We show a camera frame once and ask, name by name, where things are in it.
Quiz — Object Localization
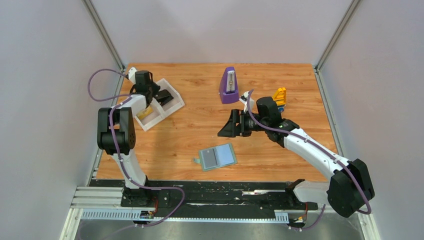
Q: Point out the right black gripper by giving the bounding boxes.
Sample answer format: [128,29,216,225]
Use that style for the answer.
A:
[217,109,269,138]

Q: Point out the green card holder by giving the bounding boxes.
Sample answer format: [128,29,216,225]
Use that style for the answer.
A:
[193,143,237,172]

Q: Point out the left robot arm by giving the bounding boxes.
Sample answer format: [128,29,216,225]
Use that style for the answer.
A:
[96,69,163,207]

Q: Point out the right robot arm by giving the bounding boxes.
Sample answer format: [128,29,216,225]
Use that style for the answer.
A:
[217,96,375,218]

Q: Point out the black card in tray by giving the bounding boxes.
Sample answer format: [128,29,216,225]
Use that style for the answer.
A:
[154,89,174,107]

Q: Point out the gold card in tray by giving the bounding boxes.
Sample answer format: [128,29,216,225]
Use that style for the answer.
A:
[136,106,154,121]

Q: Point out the white two-compartment tray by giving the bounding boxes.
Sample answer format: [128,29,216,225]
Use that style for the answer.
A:
[134,78,185,132]

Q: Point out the purple metronome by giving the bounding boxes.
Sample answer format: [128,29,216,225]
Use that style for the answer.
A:
[219,66,240,104]

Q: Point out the yellow toy car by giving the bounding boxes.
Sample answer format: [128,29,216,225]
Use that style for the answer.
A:
[272,87,287,113]

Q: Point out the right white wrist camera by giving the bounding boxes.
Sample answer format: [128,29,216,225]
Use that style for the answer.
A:
[239,91,255,113]

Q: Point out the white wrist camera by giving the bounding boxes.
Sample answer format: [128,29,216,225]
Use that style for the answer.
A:
[239,91,255,113]
[127,67,138,85]

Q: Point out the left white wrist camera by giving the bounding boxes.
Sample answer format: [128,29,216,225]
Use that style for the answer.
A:
[127,67,138,85]

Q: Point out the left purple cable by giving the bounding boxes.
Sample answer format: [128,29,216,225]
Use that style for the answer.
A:
[87,68,186,228]

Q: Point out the purple cable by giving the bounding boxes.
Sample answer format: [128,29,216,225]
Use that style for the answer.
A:
[87,68,186,228]
[246,89,373,231]

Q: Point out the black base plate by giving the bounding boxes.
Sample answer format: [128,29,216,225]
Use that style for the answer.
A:
[119,179,339,220]

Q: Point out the aluminium slotted rail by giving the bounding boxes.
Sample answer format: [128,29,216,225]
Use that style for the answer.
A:
[70,187,289,224]

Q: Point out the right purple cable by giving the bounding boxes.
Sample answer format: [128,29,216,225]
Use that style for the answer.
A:
[246,89,373,231]

